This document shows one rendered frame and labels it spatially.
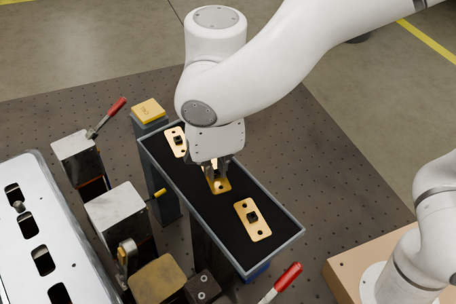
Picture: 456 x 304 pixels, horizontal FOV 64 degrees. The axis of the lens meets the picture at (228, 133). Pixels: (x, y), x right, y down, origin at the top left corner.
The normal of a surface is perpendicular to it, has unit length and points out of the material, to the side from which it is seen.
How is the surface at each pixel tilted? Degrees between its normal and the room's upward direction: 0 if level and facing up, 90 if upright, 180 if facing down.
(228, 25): 6
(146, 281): 0
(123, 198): 0
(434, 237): 70
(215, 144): 92
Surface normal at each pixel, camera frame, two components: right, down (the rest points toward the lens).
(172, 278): 0.02, -0.69
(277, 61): 0.40, 0.33
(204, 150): 0.27, 0.73
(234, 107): -0.04, 0.77
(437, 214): -0.76, -0.55
